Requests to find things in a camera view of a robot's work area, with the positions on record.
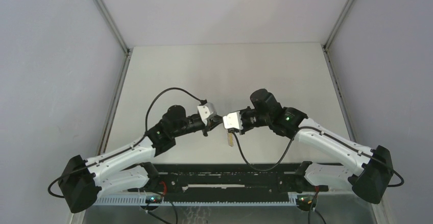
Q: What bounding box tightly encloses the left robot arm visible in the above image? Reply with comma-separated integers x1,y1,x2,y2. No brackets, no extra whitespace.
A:
55,103,224,213

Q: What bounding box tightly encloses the black left camera cable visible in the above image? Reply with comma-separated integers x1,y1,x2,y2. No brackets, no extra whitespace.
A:
145,87,208,139

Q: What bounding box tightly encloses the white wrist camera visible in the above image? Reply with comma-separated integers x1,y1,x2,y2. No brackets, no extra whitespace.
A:
223,111,243,134
197,102,217,123

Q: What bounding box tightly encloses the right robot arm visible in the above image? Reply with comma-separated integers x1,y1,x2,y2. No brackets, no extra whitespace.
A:
234,89,395,204

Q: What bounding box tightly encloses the large keyring with yellow grip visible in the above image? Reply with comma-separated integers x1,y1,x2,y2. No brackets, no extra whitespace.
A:
227,130,234,147

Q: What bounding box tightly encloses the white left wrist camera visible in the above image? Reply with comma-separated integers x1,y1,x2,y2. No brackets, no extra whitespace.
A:
197,102,217,123

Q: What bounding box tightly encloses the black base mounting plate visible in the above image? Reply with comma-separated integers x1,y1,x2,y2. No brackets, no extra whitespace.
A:
141,163,329,204

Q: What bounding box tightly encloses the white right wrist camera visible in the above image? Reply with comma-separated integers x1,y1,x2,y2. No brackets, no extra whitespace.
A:
223,111,243,134

